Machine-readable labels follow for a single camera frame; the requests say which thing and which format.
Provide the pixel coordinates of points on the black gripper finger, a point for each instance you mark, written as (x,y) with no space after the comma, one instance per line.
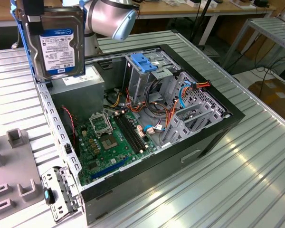
(34,9)

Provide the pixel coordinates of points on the hard disk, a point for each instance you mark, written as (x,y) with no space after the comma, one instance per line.
(59,47)

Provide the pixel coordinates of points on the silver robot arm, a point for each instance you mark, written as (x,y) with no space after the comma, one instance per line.
(104,16)

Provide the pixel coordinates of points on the grey metal disk bay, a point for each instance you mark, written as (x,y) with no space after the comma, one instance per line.
(199,111)

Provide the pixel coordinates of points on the grey power supply unit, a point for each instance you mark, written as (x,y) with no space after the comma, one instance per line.
(78,95)

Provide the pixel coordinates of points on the black case fan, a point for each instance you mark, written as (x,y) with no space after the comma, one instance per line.
(66,123)

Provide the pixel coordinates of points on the blue drive cage latch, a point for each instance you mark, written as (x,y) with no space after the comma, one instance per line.
(142,63)

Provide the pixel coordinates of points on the grey metal drive cage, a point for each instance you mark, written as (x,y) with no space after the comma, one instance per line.
(135,83)

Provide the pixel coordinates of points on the wooden desk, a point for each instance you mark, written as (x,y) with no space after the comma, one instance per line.
(168,9)

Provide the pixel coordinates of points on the CPU socket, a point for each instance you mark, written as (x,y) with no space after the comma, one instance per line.
(108,143)

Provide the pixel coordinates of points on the green motherboard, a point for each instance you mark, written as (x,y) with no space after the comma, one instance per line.
(90,152)

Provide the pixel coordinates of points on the black RAM slot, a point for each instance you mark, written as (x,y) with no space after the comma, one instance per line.
(134,130)
(127,134)

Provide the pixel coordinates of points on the grey parts rack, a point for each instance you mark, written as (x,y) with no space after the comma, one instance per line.
(16,166)

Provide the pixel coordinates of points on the black stand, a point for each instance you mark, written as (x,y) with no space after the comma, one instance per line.
(199,26)

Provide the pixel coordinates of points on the blue expansion slot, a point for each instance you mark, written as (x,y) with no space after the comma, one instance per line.
(109,168)

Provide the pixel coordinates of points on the black open PC case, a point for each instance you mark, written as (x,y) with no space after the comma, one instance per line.
(156,180)

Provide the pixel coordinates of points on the metal slat side table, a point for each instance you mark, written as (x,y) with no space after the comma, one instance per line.
(273,31)

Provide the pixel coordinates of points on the brown cardboard box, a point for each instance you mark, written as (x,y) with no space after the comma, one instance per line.
(275,95)

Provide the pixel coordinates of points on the grey metal slot bracket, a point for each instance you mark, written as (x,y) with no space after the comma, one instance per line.
(59,177)

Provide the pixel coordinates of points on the black blue bracket latch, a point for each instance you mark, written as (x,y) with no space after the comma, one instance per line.
(47,196)

